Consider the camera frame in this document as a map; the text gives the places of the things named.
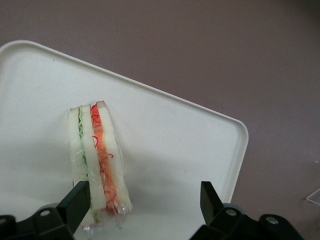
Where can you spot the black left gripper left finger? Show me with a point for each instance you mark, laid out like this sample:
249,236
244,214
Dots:
72,207

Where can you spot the cream plastic tray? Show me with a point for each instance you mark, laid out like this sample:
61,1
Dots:
162,150

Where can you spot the clear acrylic stepped display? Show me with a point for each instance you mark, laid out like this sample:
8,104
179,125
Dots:
315,196

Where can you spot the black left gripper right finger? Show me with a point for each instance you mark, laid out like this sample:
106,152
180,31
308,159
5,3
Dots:
212,207

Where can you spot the triangular sandwich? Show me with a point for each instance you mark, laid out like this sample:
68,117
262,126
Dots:
87,145

